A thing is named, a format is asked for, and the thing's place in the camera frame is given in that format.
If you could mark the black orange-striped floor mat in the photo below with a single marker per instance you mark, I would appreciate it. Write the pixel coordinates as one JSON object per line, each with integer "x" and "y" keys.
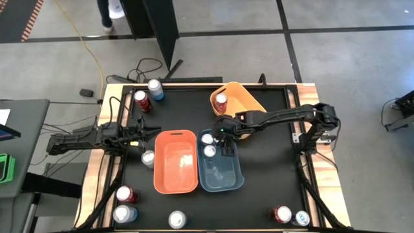
{"x": 16, "y": 19}

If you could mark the yellow plastic bin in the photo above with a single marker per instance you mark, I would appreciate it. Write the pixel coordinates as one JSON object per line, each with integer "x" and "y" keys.
{"x": 241, "y": 97}

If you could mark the orange plastic bin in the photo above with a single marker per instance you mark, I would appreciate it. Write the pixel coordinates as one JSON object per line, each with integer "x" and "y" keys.
{"x": 176, "y": 181}

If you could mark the white paper sheet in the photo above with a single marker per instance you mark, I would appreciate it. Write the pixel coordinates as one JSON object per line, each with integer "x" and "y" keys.
{"x": 4, "y": 117}

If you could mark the red Coca-Cola can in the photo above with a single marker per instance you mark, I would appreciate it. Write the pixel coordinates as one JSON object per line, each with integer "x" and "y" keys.
{"x": 140, "y": 96}
{"x": 221, "y": 98}
{"x": 124, "y": 193}
{"x": 284, "y": 213}

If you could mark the black table frame rail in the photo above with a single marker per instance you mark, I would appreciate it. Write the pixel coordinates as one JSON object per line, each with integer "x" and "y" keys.
{"x": 292, "y": 97}

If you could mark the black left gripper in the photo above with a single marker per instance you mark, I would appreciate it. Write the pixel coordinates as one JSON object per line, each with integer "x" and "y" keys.
{"x": 134, "y": 132}

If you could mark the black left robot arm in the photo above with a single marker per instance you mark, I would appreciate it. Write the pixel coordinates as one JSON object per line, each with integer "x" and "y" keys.
{"x": 74, "y": 139}

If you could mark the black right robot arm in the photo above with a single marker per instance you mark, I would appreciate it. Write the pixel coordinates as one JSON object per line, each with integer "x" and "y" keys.
{"x": 284, "y": 115}

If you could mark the blue plastic bin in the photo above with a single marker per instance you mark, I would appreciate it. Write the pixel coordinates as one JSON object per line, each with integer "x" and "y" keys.
{"x": 223, "y": 178}

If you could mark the black partition panel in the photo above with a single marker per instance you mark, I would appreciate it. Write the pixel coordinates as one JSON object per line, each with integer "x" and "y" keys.
{"x": 155, "y": 26}

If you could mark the black floor device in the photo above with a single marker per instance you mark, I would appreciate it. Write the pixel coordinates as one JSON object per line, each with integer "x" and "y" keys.
{"x": 406, "y": 106}

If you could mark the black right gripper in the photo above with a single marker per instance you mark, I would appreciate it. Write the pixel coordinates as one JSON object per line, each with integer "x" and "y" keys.
{"x": 229, "y": 127}

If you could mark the person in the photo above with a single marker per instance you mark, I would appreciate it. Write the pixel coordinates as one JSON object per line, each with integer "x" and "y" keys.
{"x": 105, "y": 16}

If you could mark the grey desk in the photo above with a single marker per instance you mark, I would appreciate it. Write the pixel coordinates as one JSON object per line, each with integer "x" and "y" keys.
{"x": 29, "y": 145}

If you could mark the black power strip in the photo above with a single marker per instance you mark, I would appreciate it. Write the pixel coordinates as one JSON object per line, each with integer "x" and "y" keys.
{"x": 194, "y": 80}

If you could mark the black frame strut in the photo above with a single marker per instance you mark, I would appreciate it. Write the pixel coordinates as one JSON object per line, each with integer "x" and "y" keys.
{"x": 103, "y": 200}
{"x": 318, "y": 200}

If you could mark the black table clamp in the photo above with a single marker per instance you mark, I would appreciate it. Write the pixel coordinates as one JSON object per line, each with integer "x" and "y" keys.
{"x": 262, "y": 81}

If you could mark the green tray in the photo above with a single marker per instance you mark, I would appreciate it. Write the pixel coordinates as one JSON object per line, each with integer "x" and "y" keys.
{"x": 12, "y": 170}

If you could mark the black power adapter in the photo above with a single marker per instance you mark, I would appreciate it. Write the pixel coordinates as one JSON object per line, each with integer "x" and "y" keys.
{"x": 86, "y": 93}

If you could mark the dark tablet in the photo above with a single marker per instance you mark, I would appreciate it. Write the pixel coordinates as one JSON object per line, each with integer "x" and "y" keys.
{"x": 8, "y": 133}

